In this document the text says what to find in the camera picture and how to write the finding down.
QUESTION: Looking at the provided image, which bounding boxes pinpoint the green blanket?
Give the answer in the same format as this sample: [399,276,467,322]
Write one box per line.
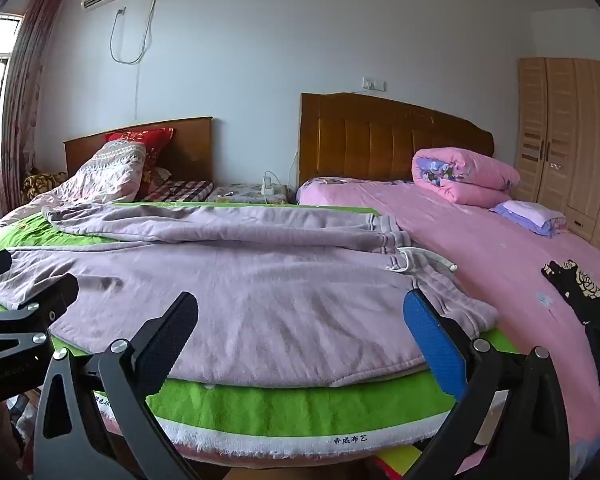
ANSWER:
[0,201,523,458]

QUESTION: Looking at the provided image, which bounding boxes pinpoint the plaid bed mat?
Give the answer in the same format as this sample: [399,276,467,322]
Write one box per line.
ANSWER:
[142,179,214,204]

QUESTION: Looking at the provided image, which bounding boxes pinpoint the patterned pink curtain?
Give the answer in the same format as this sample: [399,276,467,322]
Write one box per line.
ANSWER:
[0,0,70,211]

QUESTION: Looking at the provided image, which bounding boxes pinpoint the light wooden wardrobe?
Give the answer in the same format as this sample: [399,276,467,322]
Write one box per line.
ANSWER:
[511,56,600,266]

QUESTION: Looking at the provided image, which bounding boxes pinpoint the red pillow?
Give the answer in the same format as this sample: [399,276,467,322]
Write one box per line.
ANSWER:
[104,128,177,197]

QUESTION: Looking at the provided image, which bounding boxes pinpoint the air conditioner cable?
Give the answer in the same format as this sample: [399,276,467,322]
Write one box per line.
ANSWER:
[109,0,161,133]

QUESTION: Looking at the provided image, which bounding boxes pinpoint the floral covered nightstand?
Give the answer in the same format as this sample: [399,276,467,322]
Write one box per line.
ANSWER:
[207,182,292,206]

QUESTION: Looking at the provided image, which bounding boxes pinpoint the pink white patterned quilt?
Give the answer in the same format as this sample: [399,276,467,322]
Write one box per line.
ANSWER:
[0,140,148,242]

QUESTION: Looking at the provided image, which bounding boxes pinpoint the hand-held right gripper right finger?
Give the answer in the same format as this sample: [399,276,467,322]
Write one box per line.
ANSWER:
[402,289,571,480]

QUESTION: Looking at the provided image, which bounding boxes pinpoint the folded pink quilt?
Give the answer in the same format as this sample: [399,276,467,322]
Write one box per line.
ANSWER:
[411,147,522,209]

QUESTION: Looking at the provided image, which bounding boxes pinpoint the black floral cloth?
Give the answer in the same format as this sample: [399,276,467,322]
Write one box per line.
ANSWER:
[540,259,600,396]

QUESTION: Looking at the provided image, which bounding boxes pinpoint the light wooden padded headboard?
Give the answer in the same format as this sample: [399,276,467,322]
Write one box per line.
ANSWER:
[299,92,496,193]

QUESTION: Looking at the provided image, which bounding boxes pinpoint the dark wooden headboard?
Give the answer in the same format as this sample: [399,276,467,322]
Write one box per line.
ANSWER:
[63,116,214,186]

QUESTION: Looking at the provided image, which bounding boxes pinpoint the pink bed sheet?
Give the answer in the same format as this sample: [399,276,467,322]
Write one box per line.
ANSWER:
[297,177,600,480]

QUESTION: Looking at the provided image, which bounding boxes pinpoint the lilac pants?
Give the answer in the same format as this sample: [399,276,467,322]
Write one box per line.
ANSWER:
[0,203,499,389]

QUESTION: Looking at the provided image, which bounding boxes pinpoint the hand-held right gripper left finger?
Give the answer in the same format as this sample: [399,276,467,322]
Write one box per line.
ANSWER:
[32,291,201,480]

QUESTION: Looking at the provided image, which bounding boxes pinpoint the yellow brown patterned blanket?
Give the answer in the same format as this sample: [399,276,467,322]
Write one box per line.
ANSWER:
[22,172,68,204]

